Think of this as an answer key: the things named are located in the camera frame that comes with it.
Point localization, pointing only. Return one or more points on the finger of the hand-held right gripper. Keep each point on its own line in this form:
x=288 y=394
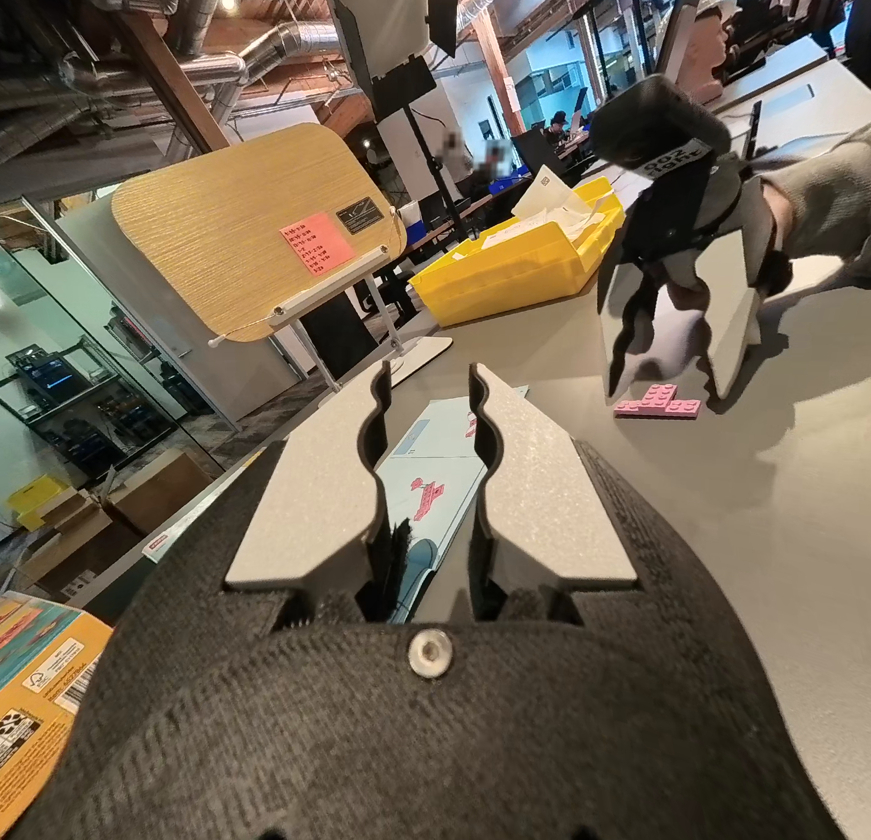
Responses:
x=622 y=309
x=731 y=296

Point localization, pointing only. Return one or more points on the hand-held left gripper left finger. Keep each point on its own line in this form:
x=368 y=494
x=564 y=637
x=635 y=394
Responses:
x=306 y=513

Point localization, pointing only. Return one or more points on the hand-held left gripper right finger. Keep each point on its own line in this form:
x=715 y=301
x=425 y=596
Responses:
x=558 y=513

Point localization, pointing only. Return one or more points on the pink wedge brick plate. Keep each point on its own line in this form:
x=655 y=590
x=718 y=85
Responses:
x=659 y=392

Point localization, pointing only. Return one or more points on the long pink brick plate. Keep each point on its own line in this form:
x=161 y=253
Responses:
x=660 y=411

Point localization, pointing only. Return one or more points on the yellow plastic bin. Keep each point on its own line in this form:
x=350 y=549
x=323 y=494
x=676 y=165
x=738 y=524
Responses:
x=517 y=268

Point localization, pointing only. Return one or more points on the light blue instruction booklet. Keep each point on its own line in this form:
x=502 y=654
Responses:
x=435 y=486

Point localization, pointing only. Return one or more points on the person's right forearm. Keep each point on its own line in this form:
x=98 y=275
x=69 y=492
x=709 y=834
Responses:
x=830 y=207

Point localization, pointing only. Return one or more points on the grey desk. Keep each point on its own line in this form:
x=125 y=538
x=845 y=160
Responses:
x=748 y=513

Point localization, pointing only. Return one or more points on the person's right hand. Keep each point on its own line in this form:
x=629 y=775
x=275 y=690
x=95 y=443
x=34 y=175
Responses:
x=784 y=221

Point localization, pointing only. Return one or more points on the white paper bags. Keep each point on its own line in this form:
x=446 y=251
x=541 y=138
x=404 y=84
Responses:
x=551 y=207

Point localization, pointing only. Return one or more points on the brown cardboard box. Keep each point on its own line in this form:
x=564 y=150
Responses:
x=136 y=506

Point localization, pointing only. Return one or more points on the white bar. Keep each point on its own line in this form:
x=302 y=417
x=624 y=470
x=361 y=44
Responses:
x=326 y=289

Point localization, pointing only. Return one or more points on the glass partition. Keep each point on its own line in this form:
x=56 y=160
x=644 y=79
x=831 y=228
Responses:
x=81 y=391

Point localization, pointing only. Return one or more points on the pink sticky note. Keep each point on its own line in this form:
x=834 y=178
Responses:
x=316 y=245

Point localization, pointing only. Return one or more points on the small yellow box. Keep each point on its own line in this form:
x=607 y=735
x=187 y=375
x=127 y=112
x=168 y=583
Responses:
x=34 y=503

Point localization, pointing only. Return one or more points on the dark label plate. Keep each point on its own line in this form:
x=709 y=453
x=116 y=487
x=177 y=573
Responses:
x=357 y=215

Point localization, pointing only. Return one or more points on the wooden board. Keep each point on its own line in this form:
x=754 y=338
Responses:
x=204 y=228

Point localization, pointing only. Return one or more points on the yellow toy box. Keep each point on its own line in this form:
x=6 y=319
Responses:
x=41 y=683

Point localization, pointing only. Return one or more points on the black studio light on stand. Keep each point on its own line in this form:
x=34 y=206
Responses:
x=381 y=57

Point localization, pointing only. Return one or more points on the silver ventilation duct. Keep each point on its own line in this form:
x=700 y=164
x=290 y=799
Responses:
x=204 y=71

